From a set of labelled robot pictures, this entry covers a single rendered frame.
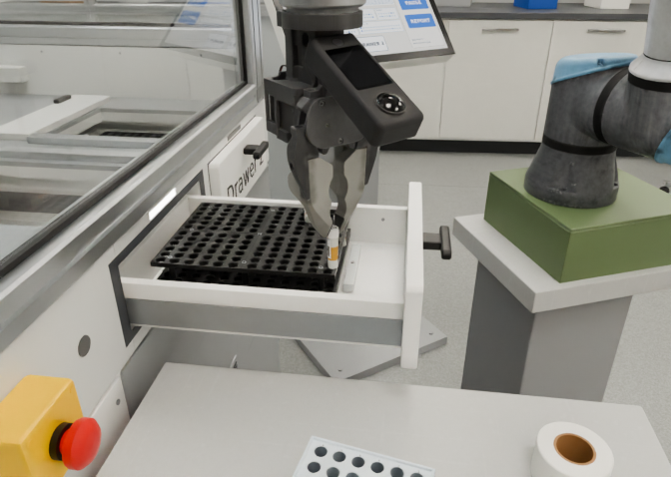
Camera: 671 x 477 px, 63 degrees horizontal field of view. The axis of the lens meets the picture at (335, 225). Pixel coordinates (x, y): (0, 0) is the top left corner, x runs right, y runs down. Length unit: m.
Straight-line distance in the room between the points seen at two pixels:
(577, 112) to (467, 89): 2.77
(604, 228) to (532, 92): 2.87
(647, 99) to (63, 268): 0.73
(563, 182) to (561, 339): 0.28
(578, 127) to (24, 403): 0.80
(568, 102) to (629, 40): 2.95
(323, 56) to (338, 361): 1.46
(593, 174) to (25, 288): 0.80
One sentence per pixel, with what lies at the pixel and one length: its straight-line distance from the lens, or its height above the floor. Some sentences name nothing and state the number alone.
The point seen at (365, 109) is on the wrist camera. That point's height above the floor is 1.12.
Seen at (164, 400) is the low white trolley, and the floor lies 0.76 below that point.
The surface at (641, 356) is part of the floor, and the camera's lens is 2.17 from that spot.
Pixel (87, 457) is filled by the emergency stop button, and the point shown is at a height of 0.87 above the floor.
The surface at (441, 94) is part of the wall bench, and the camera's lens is 3.69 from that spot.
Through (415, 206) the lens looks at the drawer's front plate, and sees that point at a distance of 0.74.
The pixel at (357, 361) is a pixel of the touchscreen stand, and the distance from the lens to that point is 1.84.
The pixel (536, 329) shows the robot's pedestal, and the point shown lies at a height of 0.65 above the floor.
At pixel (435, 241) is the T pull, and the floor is 0.91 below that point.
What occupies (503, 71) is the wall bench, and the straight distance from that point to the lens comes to 3.70.
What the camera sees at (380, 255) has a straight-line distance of 0.80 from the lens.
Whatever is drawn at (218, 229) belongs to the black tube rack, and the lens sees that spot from 0.75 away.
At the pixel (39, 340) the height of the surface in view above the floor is 0.92.
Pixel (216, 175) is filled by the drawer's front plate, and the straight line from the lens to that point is 0.90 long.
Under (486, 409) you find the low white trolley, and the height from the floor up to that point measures 0.76.
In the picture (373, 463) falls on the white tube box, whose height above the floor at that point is 0.79.
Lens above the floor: 1.23
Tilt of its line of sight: 27 degrees down
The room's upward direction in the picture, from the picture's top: straight up
